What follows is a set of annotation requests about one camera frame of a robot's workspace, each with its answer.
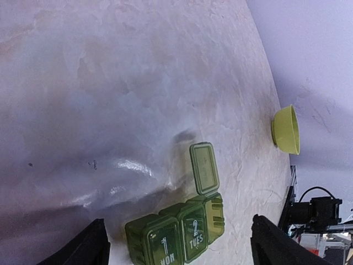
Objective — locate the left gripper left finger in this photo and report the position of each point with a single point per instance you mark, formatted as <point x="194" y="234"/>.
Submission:
<point x="90" y="246"/>

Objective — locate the green weekly pill organizer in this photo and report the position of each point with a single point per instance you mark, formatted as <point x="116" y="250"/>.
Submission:
<point x="182" y="232"/>

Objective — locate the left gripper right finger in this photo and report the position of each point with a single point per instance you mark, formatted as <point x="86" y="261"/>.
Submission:
<point x="272" y="246"/>

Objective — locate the green bowl right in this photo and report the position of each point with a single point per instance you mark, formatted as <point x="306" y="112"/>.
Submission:
<point x="285" y="131"/>

